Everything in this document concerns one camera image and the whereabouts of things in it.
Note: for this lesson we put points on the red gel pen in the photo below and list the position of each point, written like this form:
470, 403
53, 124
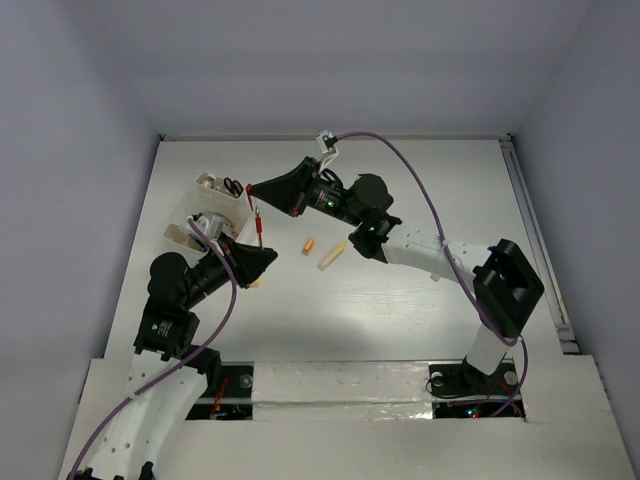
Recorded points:
259, 227

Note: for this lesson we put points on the orange marker cap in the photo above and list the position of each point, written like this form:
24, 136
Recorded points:
308, 246

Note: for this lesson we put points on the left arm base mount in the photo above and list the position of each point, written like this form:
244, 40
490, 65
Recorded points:
231, 399

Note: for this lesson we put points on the pink white stapler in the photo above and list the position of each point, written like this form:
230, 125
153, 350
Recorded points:
210, 182

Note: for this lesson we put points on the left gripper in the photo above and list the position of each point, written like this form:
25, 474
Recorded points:
246, 261

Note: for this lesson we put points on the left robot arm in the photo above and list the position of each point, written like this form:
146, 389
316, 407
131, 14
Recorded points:
168, 372

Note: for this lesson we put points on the yellow highlighter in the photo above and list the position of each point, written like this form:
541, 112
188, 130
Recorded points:
331, 257

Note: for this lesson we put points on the black handled scissors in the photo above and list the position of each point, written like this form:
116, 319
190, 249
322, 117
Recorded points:
233, 187

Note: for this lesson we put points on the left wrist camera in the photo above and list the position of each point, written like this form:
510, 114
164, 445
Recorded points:
210, 223

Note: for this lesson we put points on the cream divided pen holder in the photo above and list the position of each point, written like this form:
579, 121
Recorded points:
220, 189

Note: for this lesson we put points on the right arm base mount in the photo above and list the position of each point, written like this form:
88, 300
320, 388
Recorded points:
460, 392

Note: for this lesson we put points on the white perforated storage basket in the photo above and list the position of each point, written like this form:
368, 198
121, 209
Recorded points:
181, 238

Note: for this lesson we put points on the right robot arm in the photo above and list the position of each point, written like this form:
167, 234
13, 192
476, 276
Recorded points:
502, 284

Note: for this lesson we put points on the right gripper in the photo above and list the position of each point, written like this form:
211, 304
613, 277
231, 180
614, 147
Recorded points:
294, 189

